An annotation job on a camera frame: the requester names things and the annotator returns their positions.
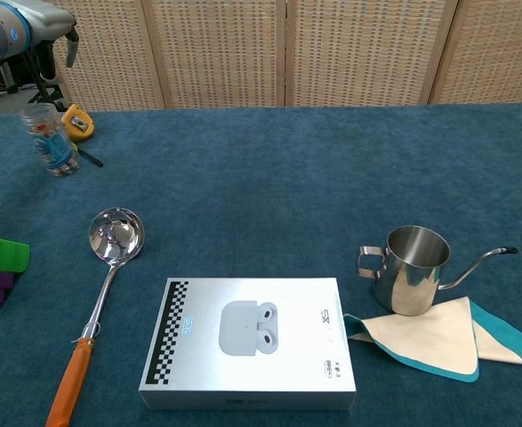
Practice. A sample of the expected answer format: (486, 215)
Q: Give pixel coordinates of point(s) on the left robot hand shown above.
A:
(47, 18)

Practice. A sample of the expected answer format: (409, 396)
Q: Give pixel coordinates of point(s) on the yellow tape measure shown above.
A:
(77, 122)

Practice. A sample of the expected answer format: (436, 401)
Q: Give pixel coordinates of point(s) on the black tripod stand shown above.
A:
(45, 91)

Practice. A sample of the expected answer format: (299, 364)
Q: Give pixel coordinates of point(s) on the clear plastic jar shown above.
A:
(51, 142)

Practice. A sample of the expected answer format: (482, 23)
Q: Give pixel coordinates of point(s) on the wicker folding screen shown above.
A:
(225, 53)

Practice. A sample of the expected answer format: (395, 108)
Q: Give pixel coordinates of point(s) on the green building block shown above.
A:
(0, 255)

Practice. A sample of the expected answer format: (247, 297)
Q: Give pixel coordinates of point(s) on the blue table mat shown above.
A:
(251, 187)

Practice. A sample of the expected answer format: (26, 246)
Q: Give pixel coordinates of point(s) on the white earbuds box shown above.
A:
(247, 347)

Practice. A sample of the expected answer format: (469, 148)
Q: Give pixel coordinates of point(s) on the steel gooseneck pitcher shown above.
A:
(409, 280)

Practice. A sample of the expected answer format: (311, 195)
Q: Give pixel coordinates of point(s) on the cream and teal cloth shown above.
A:
(434, 338)

